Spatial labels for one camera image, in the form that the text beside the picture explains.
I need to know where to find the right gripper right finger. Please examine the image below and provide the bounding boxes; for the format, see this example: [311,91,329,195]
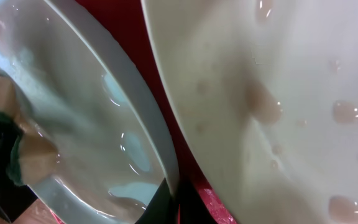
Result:
[178,180,216,224]

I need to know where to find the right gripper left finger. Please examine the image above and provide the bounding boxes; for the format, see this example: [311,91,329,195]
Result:
[135,179,177,224]

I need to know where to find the light blue plate bottom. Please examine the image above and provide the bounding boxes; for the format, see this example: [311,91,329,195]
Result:
[0,0,168,223]

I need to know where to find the red plastic tray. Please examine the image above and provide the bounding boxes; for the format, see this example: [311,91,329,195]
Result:
[50,0,239,224]

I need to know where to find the white plate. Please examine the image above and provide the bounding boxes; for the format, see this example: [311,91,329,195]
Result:
[142,0,358,223]

